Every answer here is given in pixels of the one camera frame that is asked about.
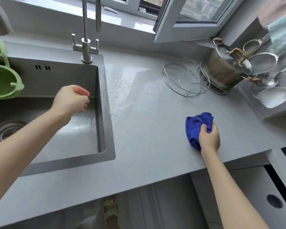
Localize light blue fluffy cloth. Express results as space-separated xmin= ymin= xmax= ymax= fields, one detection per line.
xmin=267 ymin=10 xmax=286 ymax=54

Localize person's right forearm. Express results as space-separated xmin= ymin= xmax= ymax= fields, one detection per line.
xmin=201 ymin=150 xmax=270 ymax=229

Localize grey base cabinet round knob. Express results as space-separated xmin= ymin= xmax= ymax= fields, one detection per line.
xmin=190 ymin=164 xmax=286 ymax=229

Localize small grey sachet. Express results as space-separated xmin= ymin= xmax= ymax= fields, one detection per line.
xmin=102 ymin=6 xmax=119 ymax=14

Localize beige buckle sandal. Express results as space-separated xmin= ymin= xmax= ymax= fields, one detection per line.
xmin=102 ymin=196 xmax=119 ymax=227

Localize person's left leg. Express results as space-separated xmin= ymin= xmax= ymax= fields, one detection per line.
xmin=106 ymin=213 xmax=121 ymax=229

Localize grey window frame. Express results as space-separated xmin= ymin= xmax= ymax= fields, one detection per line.
xmin=90 ymin=0 xmax=162 ymax=21

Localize white sink base cabinet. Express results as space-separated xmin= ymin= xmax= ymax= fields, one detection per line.
xmin=0 ymin=174 xmax=203 ymax=229

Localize sink drain strainer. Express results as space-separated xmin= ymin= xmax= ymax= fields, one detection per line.
xmin=0 ymin=120 xmax=28 ymax=143

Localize wire steaming rack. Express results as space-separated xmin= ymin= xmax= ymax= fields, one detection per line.
xmin=196 ymin=66 xmax=239 ymax=96
xmin=162 ymin=56 xmax=210 ymax=98

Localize medium steel mesh strainer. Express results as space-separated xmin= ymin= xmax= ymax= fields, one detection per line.
xmin=247 ymin=49 xmax=286 ymax=75

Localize person's left hand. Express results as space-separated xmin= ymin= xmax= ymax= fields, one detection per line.
xmin=50 ymin=85 xmax=91 ymax=124

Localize person's left forearm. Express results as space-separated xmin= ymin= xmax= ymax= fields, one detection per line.
xmin=0 ymin=109 xmax=70 ymax=212

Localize stainless steel sink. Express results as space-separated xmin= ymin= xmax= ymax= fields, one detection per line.
xmin=0 ymin=43 xmax=116 ymax=177

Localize stainless steel pot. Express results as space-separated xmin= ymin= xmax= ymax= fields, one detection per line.
xmin=201 ymin=37 xmax=260 ymax=91

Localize pink zigzag-edged cloth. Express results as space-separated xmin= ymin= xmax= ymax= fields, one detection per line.
xmin=256 ymin=0 xmax=286 ymax=26

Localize green silicone cup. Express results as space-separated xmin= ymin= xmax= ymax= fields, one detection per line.
xmin=0 ymin=38 xmax=25 ymax=100

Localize small steel drinking faucet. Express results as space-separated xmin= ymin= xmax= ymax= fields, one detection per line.
xmin=71 ymin=0 xmax=102 ymax=64

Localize steel pot lid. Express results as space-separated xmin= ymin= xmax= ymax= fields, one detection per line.
xmin=213 ymin=43 xmax=253 ymax=75

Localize open grey window sash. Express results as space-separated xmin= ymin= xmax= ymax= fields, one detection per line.
xmin=153 ymin=0 xmax=246 ymax=44

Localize steel ladle dark handle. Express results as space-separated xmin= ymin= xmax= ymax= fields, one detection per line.
xmin=255 ymin=62 xmax=286 ymax=88

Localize person's right hand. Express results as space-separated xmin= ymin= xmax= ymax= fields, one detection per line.
xmin=198 ymin=122 xmax=221 ymax=156

